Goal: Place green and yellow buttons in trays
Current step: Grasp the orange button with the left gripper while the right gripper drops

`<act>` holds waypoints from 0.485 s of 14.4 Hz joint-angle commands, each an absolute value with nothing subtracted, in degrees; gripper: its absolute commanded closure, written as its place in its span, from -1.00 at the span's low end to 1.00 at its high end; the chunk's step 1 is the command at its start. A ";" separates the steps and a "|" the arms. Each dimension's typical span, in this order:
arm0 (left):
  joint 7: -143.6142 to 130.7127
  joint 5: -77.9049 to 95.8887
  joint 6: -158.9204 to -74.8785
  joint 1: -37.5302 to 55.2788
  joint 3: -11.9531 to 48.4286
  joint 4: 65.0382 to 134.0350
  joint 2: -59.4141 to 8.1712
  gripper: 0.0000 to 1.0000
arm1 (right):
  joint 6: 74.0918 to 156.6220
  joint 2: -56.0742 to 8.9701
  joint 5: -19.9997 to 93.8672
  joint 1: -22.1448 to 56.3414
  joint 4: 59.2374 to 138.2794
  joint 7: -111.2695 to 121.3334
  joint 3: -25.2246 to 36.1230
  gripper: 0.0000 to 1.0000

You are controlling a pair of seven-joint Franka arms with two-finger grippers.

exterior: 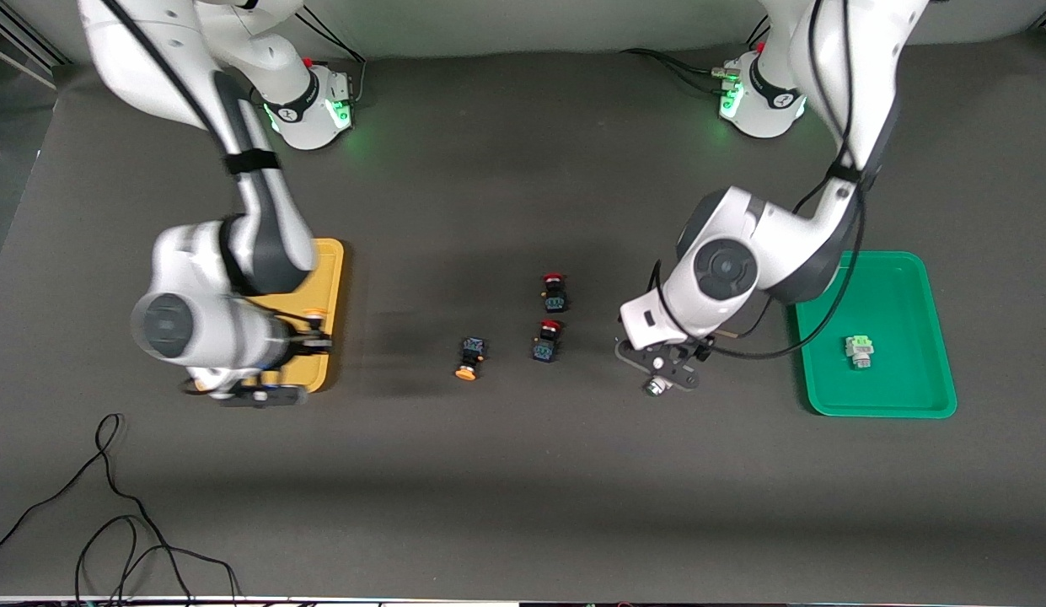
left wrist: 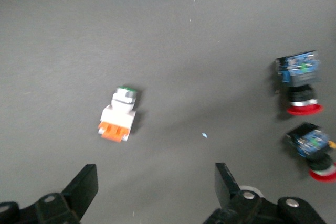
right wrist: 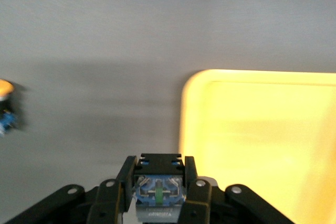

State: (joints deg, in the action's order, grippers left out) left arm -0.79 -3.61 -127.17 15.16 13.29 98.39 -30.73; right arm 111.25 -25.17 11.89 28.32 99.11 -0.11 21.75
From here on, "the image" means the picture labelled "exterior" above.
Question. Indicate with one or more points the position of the green button with orange back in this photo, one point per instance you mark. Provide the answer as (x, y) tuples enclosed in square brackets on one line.
[(655, 386)]

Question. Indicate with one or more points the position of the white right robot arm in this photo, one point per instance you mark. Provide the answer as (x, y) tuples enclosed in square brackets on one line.
[(194, 329)]

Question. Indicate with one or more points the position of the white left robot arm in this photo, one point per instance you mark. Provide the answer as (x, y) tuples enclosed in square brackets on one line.
[(742, 253)]

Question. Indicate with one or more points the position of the yellow plastic tray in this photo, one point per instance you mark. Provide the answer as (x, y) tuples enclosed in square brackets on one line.
[(329, 278)]

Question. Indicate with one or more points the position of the red push button blue block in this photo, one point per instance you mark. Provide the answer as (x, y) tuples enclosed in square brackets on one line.
[(545, 347), (555, 299)]

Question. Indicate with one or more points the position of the green plastic tray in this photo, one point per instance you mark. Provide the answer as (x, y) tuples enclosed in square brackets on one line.
[(902, 379)]

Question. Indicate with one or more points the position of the dark grey table cover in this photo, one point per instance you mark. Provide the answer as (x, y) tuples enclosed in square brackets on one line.
[(522, 506)]

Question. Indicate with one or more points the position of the aluminium frame rail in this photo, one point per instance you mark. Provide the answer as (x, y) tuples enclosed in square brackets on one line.
[(25, 42)]

